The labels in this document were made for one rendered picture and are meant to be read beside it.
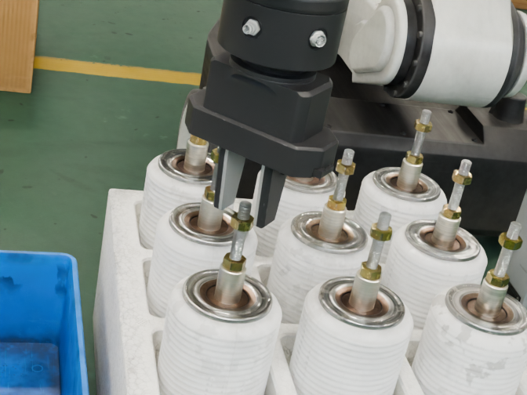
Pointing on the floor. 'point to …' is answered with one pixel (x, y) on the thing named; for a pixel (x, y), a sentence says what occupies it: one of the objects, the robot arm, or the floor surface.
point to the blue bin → (41, 325)
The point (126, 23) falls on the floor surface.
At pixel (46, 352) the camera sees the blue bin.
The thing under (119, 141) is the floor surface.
